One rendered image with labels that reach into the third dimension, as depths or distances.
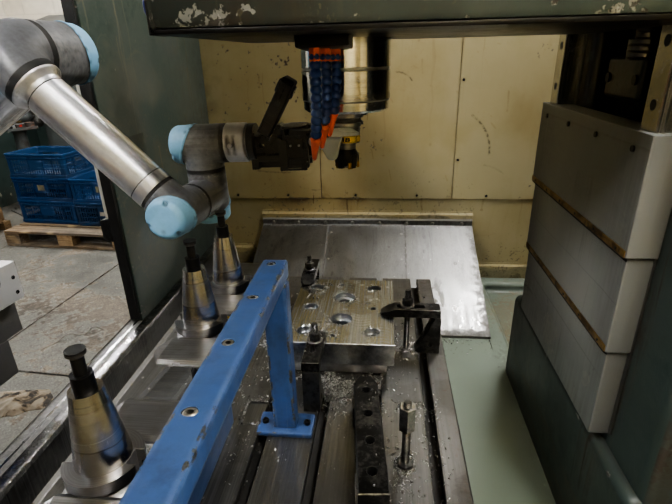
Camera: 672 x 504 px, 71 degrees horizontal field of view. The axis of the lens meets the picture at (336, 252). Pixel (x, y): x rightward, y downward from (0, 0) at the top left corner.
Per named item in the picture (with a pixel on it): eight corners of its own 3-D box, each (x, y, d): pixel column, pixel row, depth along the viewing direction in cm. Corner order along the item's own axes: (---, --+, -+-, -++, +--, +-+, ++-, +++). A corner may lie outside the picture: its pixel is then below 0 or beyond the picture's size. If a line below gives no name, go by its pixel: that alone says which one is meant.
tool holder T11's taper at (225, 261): (242, 284, 67) (237, 240, 64) (210, 286, 66) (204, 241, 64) (245, 271, 71) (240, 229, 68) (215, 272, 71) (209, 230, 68)
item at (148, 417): (88, 442, 42) (86, 435, 42) (119, 402, 47) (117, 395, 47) (163, 446, 41) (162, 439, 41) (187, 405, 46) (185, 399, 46)
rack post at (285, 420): (256, 436, 84) (239, 287, 72) (263, 414, 89) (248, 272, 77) (311, 439, 83) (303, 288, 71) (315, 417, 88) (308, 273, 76)
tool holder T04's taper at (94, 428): (116, 478, 36) (97, 409, 34) (61, 476, 36) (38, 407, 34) (142, 435, 40) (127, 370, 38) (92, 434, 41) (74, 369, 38)
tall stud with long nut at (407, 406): (396, 471, 76) (399, 407, 71) (396, 458, 78) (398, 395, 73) (413, 472, 76) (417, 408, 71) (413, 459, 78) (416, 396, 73)
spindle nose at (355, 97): (377, 115, 78) (378, 35, 73) (289, 114, 83) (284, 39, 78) (398, 105, 92) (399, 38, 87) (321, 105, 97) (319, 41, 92)
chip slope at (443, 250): (220, 358, 153) (210, 287, 143) (267, 271, 215) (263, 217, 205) (501, 370, 144) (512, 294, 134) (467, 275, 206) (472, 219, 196)
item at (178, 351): (146, 367, 52) (144, 361, 52) (166, 340, 57) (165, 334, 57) (207, 369, 51) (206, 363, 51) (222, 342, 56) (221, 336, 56)
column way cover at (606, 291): (581, 437, 82) (651, 135, 62) (513, 304, 125) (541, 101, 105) (611, 439, 81) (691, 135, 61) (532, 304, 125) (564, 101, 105)
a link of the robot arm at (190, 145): (186, 163, 98) (179, 121, 95) (237, 162, 97) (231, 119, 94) (170, 172, 91) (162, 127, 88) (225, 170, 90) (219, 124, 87)
